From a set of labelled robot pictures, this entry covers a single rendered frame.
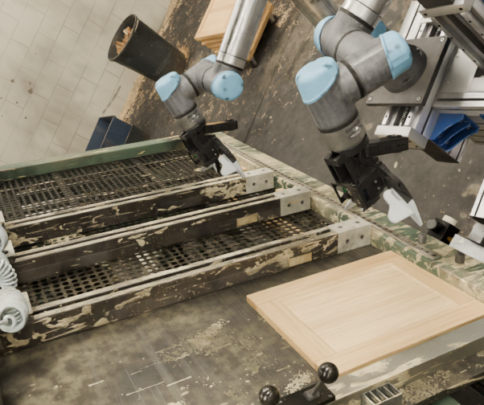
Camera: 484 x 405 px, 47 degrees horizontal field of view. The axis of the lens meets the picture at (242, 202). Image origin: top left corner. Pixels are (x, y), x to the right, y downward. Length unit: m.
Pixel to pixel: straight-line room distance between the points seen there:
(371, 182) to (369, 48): 0.23
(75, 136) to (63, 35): 1.08
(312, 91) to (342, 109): 0.06
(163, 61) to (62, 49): 1.31
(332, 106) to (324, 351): 0.58
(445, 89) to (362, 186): 0.84
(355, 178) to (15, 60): 5.63
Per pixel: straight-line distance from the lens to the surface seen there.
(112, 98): 6.71
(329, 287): 1.53
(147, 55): 5.67
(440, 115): 1.83
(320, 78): 0.94
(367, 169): 1.04
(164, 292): 1.49
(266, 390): 0.98
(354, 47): 1.02
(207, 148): 1.60
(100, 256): 1.76
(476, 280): 1.56
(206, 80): 1.50
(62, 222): 1.98
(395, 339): 1.35
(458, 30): 1.64
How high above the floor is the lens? 2.20
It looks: 34 degrees down
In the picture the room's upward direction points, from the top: 63 degrees counter-clockwise
